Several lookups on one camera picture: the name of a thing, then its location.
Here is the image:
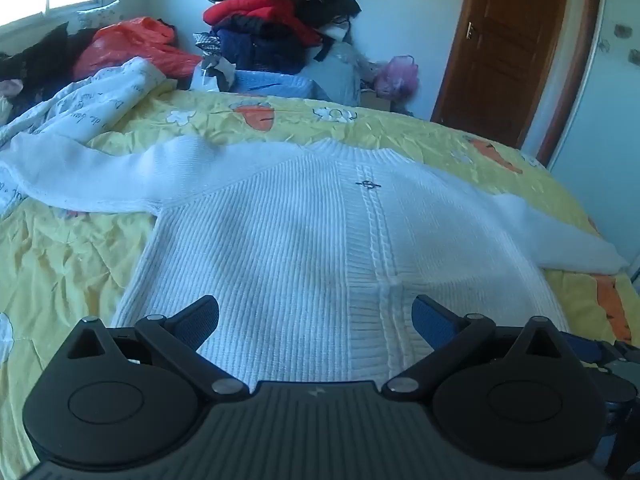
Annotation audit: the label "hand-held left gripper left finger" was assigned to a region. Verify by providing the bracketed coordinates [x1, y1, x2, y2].
[47, 296, 250, 401]

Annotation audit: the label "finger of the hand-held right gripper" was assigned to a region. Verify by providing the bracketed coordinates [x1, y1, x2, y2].
[559, 331, 626, 365]

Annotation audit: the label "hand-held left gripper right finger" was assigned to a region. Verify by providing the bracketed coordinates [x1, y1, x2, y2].
[382, 296, 583, 401]

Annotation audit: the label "white knitted sweater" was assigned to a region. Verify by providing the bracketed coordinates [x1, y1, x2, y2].
[0, 132, 631, 391]

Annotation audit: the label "black clothes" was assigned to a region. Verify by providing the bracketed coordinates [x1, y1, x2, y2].
[0, 22, 101, 106]

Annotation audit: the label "yellow printed bedsheet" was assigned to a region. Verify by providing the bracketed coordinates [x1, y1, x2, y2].
[0, 87, 640, 466]

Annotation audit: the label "white wardrobe with flower stickers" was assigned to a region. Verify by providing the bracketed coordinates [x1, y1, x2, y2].
[547, 0, 640, 281]

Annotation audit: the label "cardboard box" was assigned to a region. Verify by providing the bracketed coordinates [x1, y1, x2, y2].
[360, 89, 393, 112]

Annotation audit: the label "pink plastic bag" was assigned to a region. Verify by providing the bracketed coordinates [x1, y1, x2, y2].
[374, 55, 420, 103]

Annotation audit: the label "white plastic bag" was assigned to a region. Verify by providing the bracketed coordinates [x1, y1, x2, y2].
[192, 55, 238, 93]

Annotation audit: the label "light blue knitted garment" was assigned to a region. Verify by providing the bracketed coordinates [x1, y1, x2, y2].
[232, 69, 331, 102]

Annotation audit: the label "white lettered quilt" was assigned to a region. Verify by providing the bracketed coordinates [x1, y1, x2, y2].
[0, 56, 168, 221]

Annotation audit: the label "brown wooden door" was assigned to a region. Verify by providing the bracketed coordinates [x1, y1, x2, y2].
[430, 0, 603, 153]

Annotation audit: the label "navy puffer jacket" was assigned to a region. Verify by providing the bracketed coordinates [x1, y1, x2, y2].
[210, 15, 321, 73]

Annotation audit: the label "red plastic bag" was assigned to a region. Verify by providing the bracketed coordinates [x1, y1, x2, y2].
[72, 16, 203, 81]

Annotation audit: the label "red puffer jacket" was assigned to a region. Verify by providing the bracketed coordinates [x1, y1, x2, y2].
[202, 0, 323, 46]

